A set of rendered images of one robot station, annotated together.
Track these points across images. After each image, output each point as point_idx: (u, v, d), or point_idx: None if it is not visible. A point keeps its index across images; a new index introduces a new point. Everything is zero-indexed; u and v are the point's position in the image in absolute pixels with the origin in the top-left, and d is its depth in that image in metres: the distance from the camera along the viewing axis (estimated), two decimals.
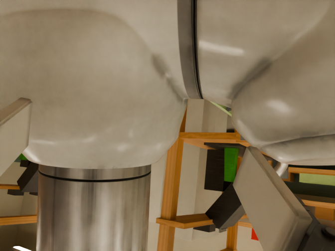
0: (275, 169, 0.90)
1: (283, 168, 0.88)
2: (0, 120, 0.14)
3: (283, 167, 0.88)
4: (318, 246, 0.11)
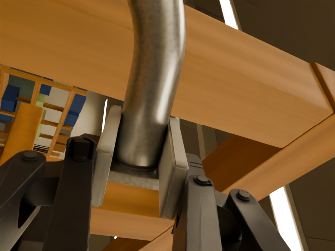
0: (142, 56, 0.16)
1: (172, 22, 0.16)
2: (115, 125, 0.16)
3: (173, 18, 0.16)
4: (196, 196, 0.12)
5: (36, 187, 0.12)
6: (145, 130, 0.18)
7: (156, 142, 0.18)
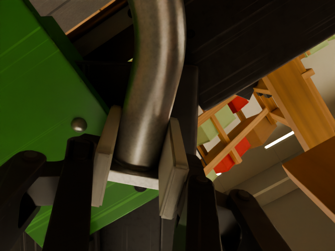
0: (143, 55, 0.17)
1: (172, 21, 0.16)
2: (115, 125, 0.16)
3: (173, 17, 0.16)
4: (196, 196, 0.12)
5: (36, 187, 0.12)
6: (146, 129, 0.18)
7: (156, 142, 0.18)
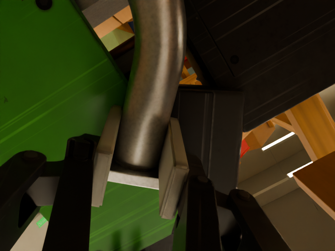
0: (144, 55, 0.17)
1: (174, 20, 0.16)
2: (116, 125, 0.16)
3: (174, 16, 0.16)
4: (196, 196, 0.12)
5: (36, 187, 0.12)
6: (147, 129, 0.18)
7: (157, 141, 0.18)
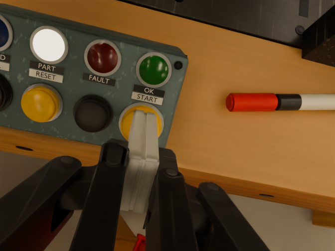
0: None
1: None
2: (142, 130, 0.17)
3: None
4: (167, 190, 0.12)
5: (72, 191, 0.12)
6: None
7: None
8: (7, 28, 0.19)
